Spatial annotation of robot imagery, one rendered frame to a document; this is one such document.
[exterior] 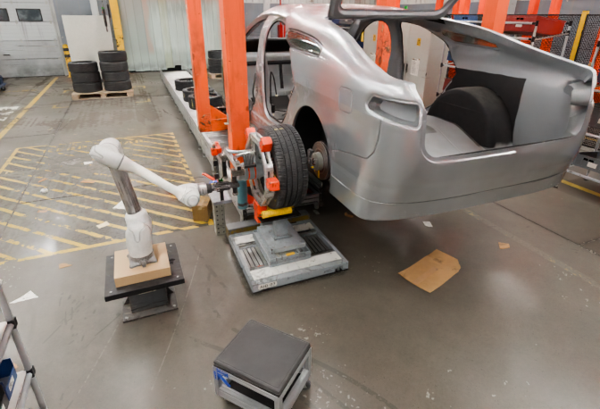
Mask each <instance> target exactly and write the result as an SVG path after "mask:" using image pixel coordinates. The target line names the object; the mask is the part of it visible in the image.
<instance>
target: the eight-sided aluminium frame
mask: <svg viewBox="0 0 600 409"><path fill-rule="evenodd" d="M261 138H262V136H261V135H260V134H259V133H258V132H251V133H249V136H248V139H247V141H246V150H247V149H251V148H252V140H253V141H254V142H255V143H256V145H258V148H259V152H260V156H261V159H262V165H263V171H264V194H262V193H261V191H260V189H259V186H258V182H257V179H254V184H255V188H256V189H254V184H253V181H252V180H251V179H250V180H249V183H250V187H251V190H252V195H253V197H254V199H255V200H256V201H257V203H258V204H259V206H261V207H262V206H266V205H268V204H269V203H270V201H271V200H272V198H273V197H274V191H271V192H270V191H269V189H267V188H266V179H268V171H269V172H270V178H273V172H274V169H273V163H272V161H271V156H270V152H265V154H266V157H267V161H268V164H267V163H266V160H265V156H264V152H261V149H260V147H259V143H260V139H261ZM260 198H261V199H260Z"/></svg>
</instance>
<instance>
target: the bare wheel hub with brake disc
mask: <svg viewBox="0 0 600 409"><path fill-rule="evenodd" d="M312 150H313V151H314V153H312V157H311V161H312V159H313V158H315V160H316V165H313V164H312V166H313V169H314V170H315V174H316V176H317V177H318V171H320V177H319V179H321V180H323V179H327V178H328V177H329V175H330V162H329V150H328V148H327V146H326V145H325V144H324V143H323V142H321V141H319V142H316V143H315V144H314V145H313V147H312Z"/></svg>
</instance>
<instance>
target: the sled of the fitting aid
mask: <svg viewBox="0 0 600 409"><path fill-rule="evenodd" d="M253 238H254V241H255V243H256V244H257V245H258V247H259V249H260V250H261V252H262V255H263V256H264V258H265V260H266V262H267V263H268V264H269V266H270V268H271V267H275V266H279V265H282V264H287V263H293V262H297V261H301V260H305V259H309V258H311V249H310V248H309V247H308V246H307V245H306V244H305V247H300V248H297V249H292V250H288V251H284V252H280V253H276V254H271V252H270V250H269V249H268V247H267V246H266V245H265V243H264V242H263V239H262V238H261V236H260V234H259V233H258V231H257V230H253Z"/></svg>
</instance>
